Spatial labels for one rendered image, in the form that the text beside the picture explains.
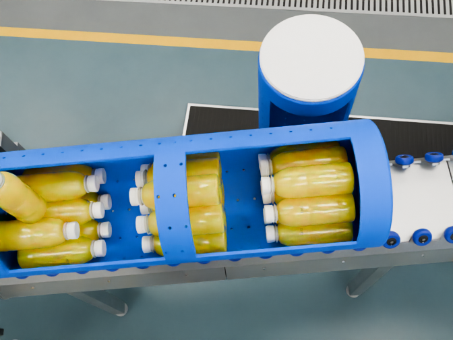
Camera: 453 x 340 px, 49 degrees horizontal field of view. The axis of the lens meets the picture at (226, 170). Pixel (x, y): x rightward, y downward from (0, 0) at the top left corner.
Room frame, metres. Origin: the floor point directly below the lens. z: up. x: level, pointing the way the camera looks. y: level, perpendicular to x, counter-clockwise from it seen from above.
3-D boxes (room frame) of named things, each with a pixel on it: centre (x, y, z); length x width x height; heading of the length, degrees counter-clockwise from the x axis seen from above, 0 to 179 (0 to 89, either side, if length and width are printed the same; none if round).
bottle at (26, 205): (0.42, 0.44, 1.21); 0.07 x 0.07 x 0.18
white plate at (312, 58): (0.76, -0.27, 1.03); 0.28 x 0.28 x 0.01
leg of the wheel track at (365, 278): (0.28, -0.44, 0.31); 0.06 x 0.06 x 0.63; 85
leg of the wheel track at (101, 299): (0.37, 0.54, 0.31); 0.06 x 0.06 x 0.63; 85
